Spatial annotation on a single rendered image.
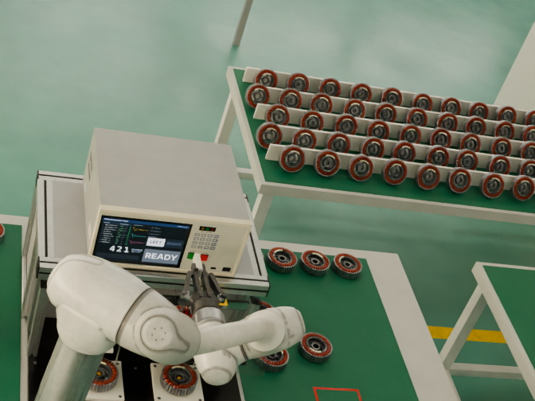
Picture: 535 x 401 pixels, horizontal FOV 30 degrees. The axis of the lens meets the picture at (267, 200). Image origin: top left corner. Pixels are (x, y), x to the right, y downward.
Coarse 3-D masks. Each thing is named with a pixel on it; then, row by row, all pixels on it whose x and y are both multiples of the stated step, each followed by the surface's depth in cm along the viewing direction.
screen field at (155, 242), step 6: (150, 240) 281; (156, 240) 281; (162, 240) 281; (168, 240) 282; (174, 240) 282; (180, 240) 283; (156, 246) 282; (162, 246) 283; (168, 246) 283; (174, 246) 284; (180, 246) 284
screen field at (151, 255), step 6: (144, 252) 283; (150, 252) 284; (156, 252) 284; (162, 252) 284; (168, 252) 285; (174, 252) 285; (180, 252) 286; (144, 258) 284; (150, 258) 285; (156, 258) 285; (162, 258) 286; (168, 258) 286; (174, 258) 287
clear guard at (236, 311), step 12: (180, 300) 288; (228, 300) 294; (240, 300) 296; (252, 300) 297; (228, 312) 290; (240, 312) 292; (252, 312) 293; (192, 360) 276; (252, 360) 282; (240, 372) 280; (252, 372) 281
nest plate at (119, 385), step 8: (112, 360) 301; (120, 368) 300; (120, 376) 297; (120, 384) 295; (88, 392) 289; (96, 392) 290; (104, 392) 291; (112, 392) 292; (120, 392) 292; (88, 400) 288; (96, 400) 289; (104, 400) 289; (112, 400) 290; (120, 400) 291
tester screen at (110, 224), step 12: (108, 228) 275; (120, 228) 276; (132, 228) 277; (144, 228) 277; (156, 228) 278; (168, 228) 279; (180, 228) 280; (108, 240) 278; (120, 240) 279; (132, 240) 279; (144, 240) 280; (96, 252) 280; (108, 252) 281; (120, 252) 282; (132, 252) 282; (168, 264) 288
